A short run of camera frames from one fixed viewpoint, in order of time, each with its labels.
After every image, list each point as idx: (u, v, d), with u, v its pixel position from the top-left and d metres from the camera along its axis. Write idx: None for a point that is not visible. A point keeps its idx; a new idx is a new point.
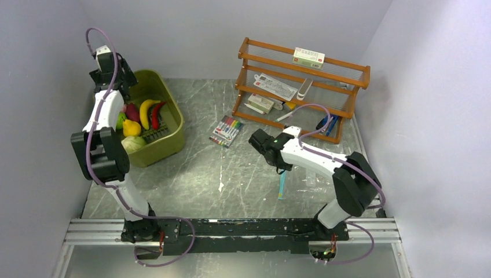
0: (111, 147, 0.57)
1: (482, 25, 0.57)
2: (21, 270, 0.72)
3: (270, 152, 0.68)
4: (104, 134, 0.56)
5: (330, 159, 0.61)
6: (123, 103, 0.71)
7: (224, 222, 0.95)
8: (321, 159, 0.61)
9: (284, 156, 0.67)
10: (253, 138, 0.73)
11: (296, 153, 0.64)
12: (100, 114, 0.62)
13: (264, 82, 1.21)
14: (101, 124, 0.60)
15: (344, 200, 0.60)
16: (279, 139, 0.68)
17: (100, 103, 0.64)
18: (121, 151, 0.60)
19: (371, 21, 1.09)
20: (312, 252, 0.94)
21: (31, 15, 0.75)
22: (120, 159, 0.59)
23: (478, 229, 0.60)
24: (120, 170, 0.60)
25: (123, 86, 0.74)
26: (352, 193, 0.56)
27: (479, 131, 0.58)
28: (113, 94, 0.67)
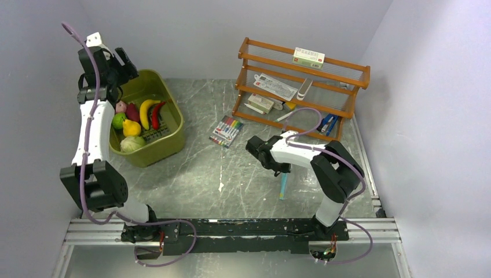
0: (107, 180, 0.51)
1: (482, 25, 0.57)
2: (21, 270, 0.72)
3: (262, 154, 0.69)
4: (98, 167, 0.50)
5: (310, 150, 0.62)
6: (113, 113, 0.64)
7: (223, 222, 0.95)
8: (302, 150, 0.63)
9: (275, 156, 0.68)
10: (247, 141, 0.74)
11: (284, 150, 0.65)
12: (90, 141, 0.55)
13: (264, 82, 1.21)
14: (92, 155, 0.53)
15: (326, 187, 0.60)
16: (269, 140, 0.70)
17: (88, 123, 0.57)
18: (118, 180, 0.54)
19: (370, 21, 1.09)
20: (312, 252, 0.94)
21: (31, 15, 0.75)
22: (117, 190, 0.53)
23: (477, 229, 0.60)
24: (119, 200, 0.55)
25: (112, 90, 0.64)
26: (332, 178, 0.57)
27: (479, 131, 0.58)
28: (101, 107, 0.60)
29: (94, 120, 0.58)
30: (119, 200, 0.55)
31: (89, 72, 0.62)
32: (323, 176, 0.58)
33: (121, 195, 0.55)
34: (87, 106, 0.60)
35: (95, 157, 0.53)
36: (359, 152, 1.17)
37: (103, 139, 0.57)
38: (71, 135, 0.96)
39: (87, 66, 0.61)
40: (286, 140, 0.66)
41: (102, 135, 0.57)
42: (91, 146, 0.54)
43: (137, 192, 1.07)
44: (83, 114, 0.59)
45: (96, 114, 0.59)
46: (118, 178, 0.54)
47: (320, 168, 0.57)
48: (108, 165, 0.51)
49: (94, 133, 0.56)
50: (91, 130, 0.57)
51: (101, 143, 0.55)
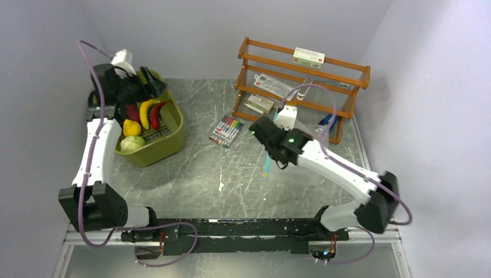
0: (106, 205, 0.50)
1: (482, 25, 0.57)
2: (20, 270, 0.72)
3: (281, 152, 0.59)
4: (97, 190, 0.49)
5: (362, 178, 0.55)
6: (120, 132, 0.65)
7: (224, 222, 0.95)
8: (351, 176, 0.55)
9: (300, 160, 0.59)
10: (258, 126, 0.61)
11: (319, 162, 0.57)
12: (92, 160, 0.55)
13: (264, 82, 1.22)
14: (94, 176, 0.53)
15: (367, 218, 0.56)
16: (296, 141, 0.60)
17: (92, 142, 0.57)
18: (118, 202, 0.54)
19: (370, 21, 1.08)
20: (312, 252, 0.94)
21: (30, 15, 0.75)
22: (116, 212, 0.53)
23: (479, 229, 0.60)
24: (117, 222, 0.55)
25: (119, 110, 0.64)
26: (381, 216, 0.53)
27: (479, 131, 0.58)
28: (107, 126, 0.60)
29: (99, 138, 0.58)
30: (117, 221, 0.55)
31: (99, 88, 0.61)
32: (373, 212, 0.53)
33: (119, 216, 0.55)
34: (94, 123, 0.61)
35: (96, 179, 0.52)
36: (359, 152, 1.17)
37: (106, 159, 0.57)
38: (71, 135, 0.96)
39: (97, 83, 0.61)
40: (327, 153, 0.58)
41: (105, 154, 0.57)
42: (93, 167, 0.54)
43: (137, 191, 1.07)
44: (88, 132, 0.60)
45: (102, 132, 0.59)
46: (117, 200, 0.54)
47: (375, 206, 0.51)
48: (107, 188, 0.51)
49: (98, 153, 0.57)
50: (94, 150, 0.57)
51: (103, 164, 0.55)
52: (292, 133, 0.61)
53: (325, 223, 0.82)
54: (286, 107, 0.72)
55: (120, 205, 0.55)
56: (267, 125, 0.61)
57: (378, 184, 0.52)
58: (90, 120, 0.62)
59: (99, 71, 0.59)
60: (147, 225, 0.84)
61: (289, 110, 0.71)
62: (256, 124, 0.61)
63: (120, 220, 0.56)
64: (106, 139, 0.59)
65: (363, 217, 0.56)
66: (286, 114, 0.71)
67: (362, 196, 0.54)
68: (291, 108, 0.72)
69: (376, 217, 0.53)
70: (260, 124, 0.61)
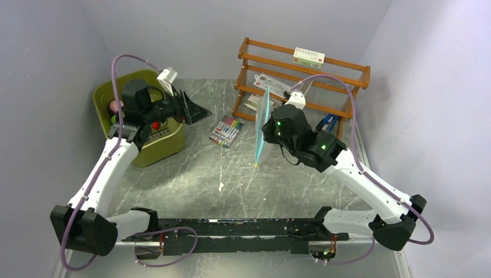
0: (91, 233, 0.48)
1: (482, 25, 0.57)
2: (20, 270, 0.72)
3: (312, 157, 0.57)
4: (88, 216, 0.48)
5: (395, 200, 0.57)
6: (135, 154, 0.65)
7: (224, 222, 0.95)
8: (385, 198, 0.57)
9: (329, 169, 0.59)
10: (291, 120, 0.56)
11: (355, 178, 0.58)
12: (95, 183, 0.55)
13: (264, 82, 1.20)
14: (89, 201, 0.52)
15: (388, 237, 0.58)
16: (328, 148, 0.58)
17: (102, 164, 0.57)
18: (106, 233, 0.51)
19: (371, 21, 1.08)
20: (312, 252, 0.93)
21: (30, 15, 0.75)
22: (99, 242, 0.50)
23: (479, 230, 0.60)
24: (98, 252, 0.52)
25: (142, 132, 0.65)
26: (406, 238, 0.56)
27: (480, 131, 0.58)
28: (123, 149, 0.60)
29: (110, 160, 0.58)
30: (98, 252, 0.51)
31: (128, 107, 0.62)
32: (400, 235, 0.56)
33: (102, 246, 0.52)
34: (112, 141, 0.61)
35: (89, 205, 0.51)
36: (359, 152, 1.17)
37: (109, 185, 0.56)
38: (71, 135, 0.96)
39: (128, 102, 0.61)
40: (362, 168, 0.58)
41: (110, 178, 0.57)
42: (93, 190, 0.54)
43: (137, 191, 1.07)
44: (104, 150, 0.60)
45: (116, 154, 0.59)
46: (106, 229, 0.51)
47: (406, 230, 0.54)
48: (98, 217, 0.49)
49: (102, 176, 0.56)
50: (101, 171, 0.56)
51: (103, 190, 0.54)
52: (322, 138, 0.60)
53: (328, 225, 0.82)
54: (295, 92, 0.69)
55: (107, 237, 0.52)
56: (300, 122, 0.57)
57: (412, 210, 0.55)
58: (110, 138, 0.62)
59: (131, 91, 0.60)
60: (145, 230, 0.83)
61: (299, 97, 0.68)
62: (289, 118, 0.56)
63: (102, 252, 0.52)
64: (115, 163, 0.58)
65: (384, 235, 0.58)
66: (296, 101, 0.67)
67: (393, 218, 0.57)
68: (299, 94, 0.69)
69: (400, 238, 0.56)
70: (293, 119, 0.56)
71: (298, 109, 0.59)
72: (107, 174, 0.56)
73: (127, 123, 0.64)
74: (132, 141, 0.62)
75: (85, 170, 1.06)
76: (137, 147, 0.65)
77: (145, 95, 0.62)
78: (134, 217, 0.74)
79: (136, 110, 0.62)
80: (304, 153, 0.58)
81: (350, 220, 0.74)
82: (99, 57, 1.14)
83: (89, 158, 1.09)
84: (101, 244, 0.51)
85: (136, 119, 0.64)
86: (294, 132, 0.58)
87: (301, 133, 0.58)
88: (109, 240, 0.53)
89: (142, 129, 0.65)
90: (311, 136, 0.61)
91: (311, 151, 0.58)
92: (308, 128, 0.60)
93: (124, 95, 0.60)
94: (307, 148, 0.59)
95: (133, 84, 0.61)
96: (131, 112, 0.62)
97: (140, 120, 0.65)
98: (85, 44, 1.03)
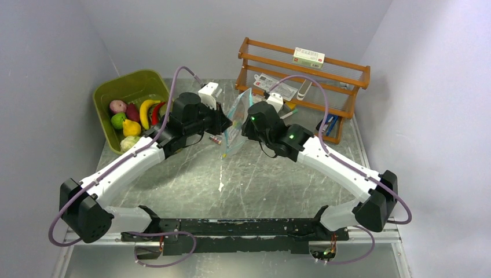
0: (84, 218, 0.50)
1: (482, 26, 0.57)
2: (20, 270, 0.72)
3: (283, 147, 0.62)
4: (87, 202, 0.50)
5: (363, 177, 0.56)
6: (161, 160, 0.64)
7: (224, 222, 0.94)
8: (353, 175, 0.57)
9: (300, 157, 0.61)
10: (263, 115, 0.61)
11: (320, 160, 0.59)
12: (110, 172, 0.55)
13: (264, 82, 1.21)
14: (96, 187, 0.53)
15: (365, 218, 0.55)
16: (296, 137, 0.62)
17: (125, 157, 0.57)
18: (96, 222, 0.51)
19: (370, 21, 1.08)
20: (312, 252, 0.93)
21: (30, 15, 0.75)
22: (87, 230, 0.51)
23: (480, 229, 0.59)
24: (84, 237, 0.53)
25: (174, 142, 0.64)
26: (380, 215, 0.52)
27: (479, 132, 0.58)
28: (150, 150, 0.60)
29: (134, 157, 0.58)
30: (83, 237, 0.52)
31: (175, 114, 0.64)
32: (372, 212, 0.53)
33: (88, 234, 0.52)
34: (145, 141, 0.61)
35: (95, 191, 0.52)
36: (359, 152, 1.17)
37: (122, 179, 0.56)
38: (71, 134, 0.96)
39: (177, 111, 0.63)
40: (328, 150, 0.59)
41: (126, 174, 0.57)
42: (104, 179, 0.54)
43: (137, 191, 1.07)
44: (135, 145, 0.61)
45: (142, 154, 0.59)
46: (99, 221, 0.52)
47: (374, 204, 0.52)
48: (96, 208, 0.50)
49: (120, 169, 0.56)
50: (121, 164, 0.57)
51: (113, 182, 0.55)
52: (292, 129, 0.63)
53: (328, 226, 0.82)
54: (273, 93, 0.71)
55: (96, 227, 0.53)
56: (271, 116, 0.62)
57: (379, 183, 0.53)
58: (146, 136, 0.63)
59: (183, 102, 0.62)
60: (143, 231, 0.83)
61: (277, 97, 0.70)
62: (260, 113, 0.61)
63: (86, 239, 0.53)
64: (138, 162, 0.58)
65: (361, 216, 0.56)
66: (275, 100, 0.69)
67: (364, 196, 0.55)
68: (278, 95, 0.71)
69: (375, 216, 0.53)
70: (264, 113, 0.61)
71: (270, 104, 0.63)
72: (124, 168, 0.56)
73: (168, 128, 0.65)
74: (162, 147, 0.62)
75: (85, 169, 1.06)
76: (164, 155, 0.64)
77: (193, 110, 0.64)
78: (136, 218, 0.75)
79: (180, 121, 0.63)
80: (277, 143, 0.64)
81: (339, 210, 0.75)
82: (99, 57, 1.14)
83: (89, 158, 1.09)
84: (87, 233, 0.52)
85: (177, 129, 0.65)
86: (267, 125, 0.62)
87: (273, 126, 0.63)
88: (98, 231, 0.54)
89: (176, 139, 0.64)
90: (284, 128, 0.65)
91: (282, 142, 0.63)
92: (279, 121, 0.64)
93: (177, 104, 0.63)
94: (279, 139, 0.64)
95: (187, 96, 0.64)
96: (176, 120, 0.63)
97: (179, 131, 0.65)
98: (85, 45, 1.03)
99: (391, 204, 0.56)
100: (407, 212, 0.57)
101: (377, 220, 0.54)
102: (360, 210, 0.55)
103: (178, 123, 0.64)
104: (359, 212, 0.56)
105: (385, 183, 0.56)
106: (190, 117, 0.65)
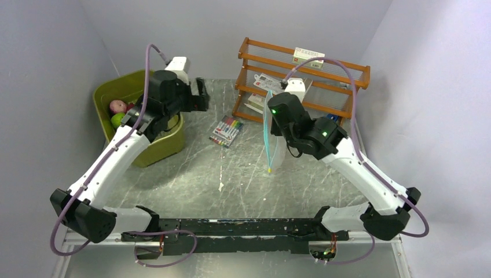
0: (85, 223, 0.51)
1: (482, 26, 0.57)
2: (20, 270, 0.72)
3: (311, 143, 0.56)
4: (82, 208, 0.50)
5: (392, 193, 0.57)
6: (146, 145, 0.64)
7: (224, 222, 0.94)
8: (383, 189, 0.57)
9: (329, 157, 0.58)
10: (286, 107, 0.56)
11: (354, 167, 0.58)
12: (96, 174, 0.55)
13: (264, 82, 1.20)
14: (87, 191, 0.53)
15: (381, 227, 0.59)
16: (328, 135, 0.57)
17: (107, 154, 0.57)
18: (100, 223, 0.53)
19: (370, 22, 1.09)
20: (311, 252, 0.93)
21: (30, 15, 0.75)
22: (93, 233, 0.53)
23: (479, 229, 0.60)
24: (93, 239, 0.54)
25: (156, 124, 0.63)
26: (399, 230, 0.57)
27: (479, 132, 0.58)
28: (131, 141, 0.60)
29: (117, 150, 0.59)
30: (91, 239, 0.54)
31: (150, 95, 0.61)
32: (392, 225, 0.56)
33: (96, 236, 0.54)
34: (123, 130, 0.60)
35: (86, 196, 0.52)
36: None
37: (110, 176, 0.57)
38: (72, 134, 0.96)
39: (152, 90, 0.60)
40: (362, 158, 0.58)
41: (113, 169, 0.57)
42: (92, 182, 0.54)
43: (137, 191, 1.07)
44: (113, 139, 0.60)
45: (123, 146, 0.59)
46: (102, 222, 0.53)
47: (399, 221, 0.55)
48: (92, 211, 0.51)
49: (105, 167, 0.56)
50: (105, 161, 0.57)
51: (102, 181, 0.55)
52: (321, 123, 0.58)
53: (326, 223, 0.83)
54: (292, 80, 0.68)
55: (101, 227, 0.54)
56: (296, 108, 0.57)
57: (409, 202, 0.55)
58: (123, 125, 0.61)
59: (156, 80, 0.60)
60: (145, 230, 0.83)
61: (296, 84, 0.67)
62: (284, 104, 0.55)
63: (96, 240, 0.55)
64: (121, 155, 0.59)
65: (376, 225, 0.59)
66: (295, 88, 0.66)
67: (388, 210, 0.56)
68: (297, 81, 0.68)
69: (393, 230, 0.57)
70: (289, 105, 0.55)
71: (293, 96, 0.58)
72: (110, 163, 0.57)
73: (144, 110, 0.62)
74: (143, 134, 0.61)
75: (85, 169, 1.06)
76: (148, 139, 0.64)
77: (170, 88, 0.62)
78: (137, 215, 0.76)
79: (158, 100, 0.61)
80: (302, 139, 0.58)
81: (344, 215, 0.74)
82: (99, 57, 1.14)
83: (89, 158, 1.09)
84: (95, 234, 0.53)
85: (156, 109, 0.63)
86: (290, 119, 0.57)
87: (297, 120, 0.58)
88: (104, 230, 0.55)
89: (157, 121, 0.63)
90: (310, 124, 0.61)
91: (310, 137, 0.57)
92: (304, 114, 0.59)
93: (152, 83, 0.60)
94: (306, 135, 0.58)
95: (162, 73, 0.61)
96: (153, 101, 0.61)
97: (159, 112, 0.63)
98: (85, 45, 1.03)
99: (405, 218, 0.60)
100: (424, 227, 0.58)
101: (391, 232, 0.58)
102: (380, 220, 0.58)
103: (156, 103, 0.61)
104: (374, 222, 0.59)
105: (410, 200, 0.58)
106: (168, 96, 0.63)
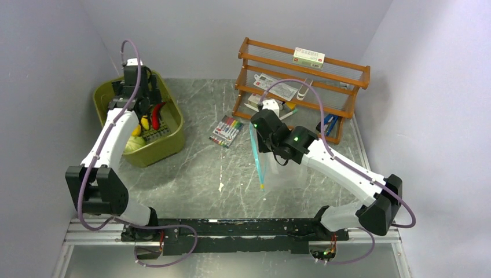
0: (106, 190, 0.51)
1: (482, 27, 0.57)
2: (20, 270, 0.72)
3: (286, 150, 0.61)
4: (102, 172, 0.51)
5: (368, 180, 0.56)
6: (135, 123, 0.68)
7: (224, 222, 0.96)
8: (358, 178, 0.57)
9: (304, 158, 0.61)
10: (263, 120, 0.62)
11: (325, 163, 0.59)
12: (104, 145, 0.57)
13: (264, 82, 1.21)
14: (101, 160, 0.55)
15: (370, 221, 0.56)
16: (301, 139, 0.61)
17: (108, 128, 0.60)
18: (118, 189, 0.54)
19: (370, 21, 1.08)
20: (312, 252, 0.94)
21: (30, 15, 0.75)
22: (113, 201, 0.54)
23: (479, 229, 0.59)
24: (113, 211, 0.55)
25: (140, 103, 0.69)
26: (385, 219, 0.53)
27: (479, 132, 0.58)
28: (126, 116, 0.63)
29: (116, 126, 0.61)
30: (112, 211, 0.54)
31: (129, 82, 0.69)
32: (376, 215, 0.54)
33: (116, 205, 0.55)
34: (114, 112, 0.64)
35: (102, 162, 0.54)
36: (359, 152, 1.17)
37: (116, 146, 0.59)
38: (71, 134, 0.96)
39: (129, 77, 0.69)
40: (333, 154, 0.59)
41: (118, 140, 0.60)
42: (102, 151, 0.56)
43: (137, 191, 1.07)
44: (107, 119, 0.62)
45: (120, 121, 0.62)
46: (118, 189, 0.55)
47: (380, 208, 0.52)
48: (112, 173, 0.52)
49: (110, 139, 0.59)
50: (107, 135, 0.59)
51: (112, 149, 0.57)
52: (296, 131, 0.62)
53: (325, 223, 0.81)
54: (266, 101, 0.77)
55: (118, 195, 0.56)
56: (273, 120, 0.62)
57: (384, 188, 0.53)
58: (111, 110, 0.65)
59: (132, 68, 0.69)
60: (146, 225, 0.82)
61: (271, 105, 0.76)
62: (260, 118, 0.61)
63: (116, 211, 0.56)
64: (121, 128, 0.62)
65: (365, 219, 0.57)
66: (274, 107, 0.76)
67: (369, 199, 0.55)
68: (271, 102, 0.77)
69: (380, 219, 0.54)
70: (265, 119, 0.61)
71: (271, 110, 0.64)
72: (115, 135, 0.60)
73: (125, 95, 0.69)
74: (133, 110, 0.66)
75: None
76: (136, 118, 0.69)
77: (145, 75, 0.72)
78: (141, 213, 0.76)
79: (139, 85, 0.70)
80: (280, 147, 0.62)
81: (340, 213, 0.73)
82: (98, 57, 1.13)
83: None
84: (115, 202, 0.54)
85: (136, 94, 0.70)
86: (268, 131, 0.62)
87: (275, 130, 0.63)
88: (121, 200, 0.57)
89: (141, 101, 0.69)
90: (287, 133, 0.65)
91: (286, 144, 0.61)
92: (282, 125, 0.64)
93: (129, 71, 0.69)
94: (283, 142, 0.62)
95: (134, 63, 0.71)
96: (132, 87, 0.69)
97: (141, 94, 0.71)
98: (85, 45, 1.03)
99: (395, 208, 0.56)
100: (411, 216, 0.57)
101: (383, 224, 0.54)
102: (365, 213, 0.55)
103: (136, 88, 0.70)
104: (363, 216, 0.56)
105: (389, 186, 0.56)
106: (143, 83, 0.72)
